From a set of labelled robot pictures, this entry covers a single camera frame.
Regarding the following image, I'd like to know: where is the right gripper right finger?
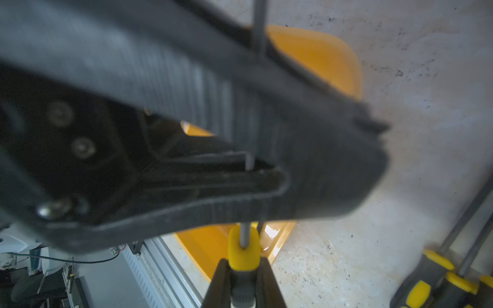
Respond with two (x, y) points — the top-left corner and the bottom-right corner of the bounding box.
(1, 1), (388, 220)

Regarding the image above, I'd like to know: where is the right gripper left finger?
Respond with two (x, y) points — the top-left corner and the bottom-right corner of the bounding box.
(1, 65), (289, 253)

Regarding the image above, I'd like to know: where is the file tool yellow black handle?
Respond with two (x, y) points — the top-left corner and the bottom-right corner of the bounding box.
(202, 0), (288, 308)

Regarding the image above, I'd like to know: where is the yellow storage box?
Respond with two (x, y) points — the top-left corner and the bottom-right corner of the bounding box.
(175, 25), (363, 281)

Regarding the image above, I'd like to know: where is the aluminium rail front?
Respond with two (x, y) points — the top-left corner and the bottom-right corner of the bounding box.
(123, 237), (202, 307)

